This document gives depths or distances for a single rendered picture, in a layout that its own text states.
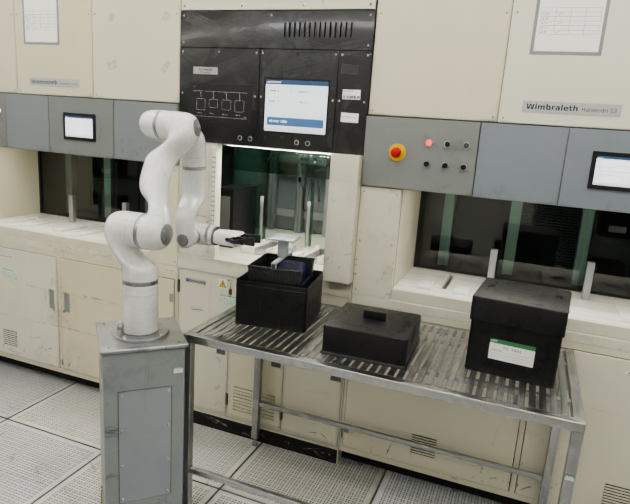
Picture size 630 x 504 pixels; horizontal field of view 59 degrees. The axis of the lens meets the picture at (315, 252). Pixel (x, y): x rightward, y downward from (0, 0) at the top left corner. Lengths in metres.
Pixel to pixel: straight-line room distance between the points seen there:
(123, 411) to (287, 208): 1.81
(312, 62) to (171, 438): 1.53
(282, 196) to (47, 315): 1.48
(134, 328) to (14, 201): 1.96
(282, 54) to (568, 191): 1.24
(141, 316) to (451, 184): 1.23
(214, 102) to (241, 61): 0.22
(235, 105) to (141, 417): 1.33
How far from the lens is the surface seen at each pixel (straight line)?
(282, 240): 2.09
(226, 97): 2.56
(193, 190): 2.19
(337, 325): 1.90
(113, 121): 2.91
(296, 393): 2.67
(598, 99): 2.22
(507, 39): 2.25
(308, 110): 2.38
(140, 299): 1.97
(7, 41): 3.40
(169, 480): 2.21
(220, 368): 2.81
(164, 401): 2.05
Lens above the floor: 1.51
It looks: 13 degrees down
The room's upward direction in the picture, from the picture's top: 4 degrees clockwise
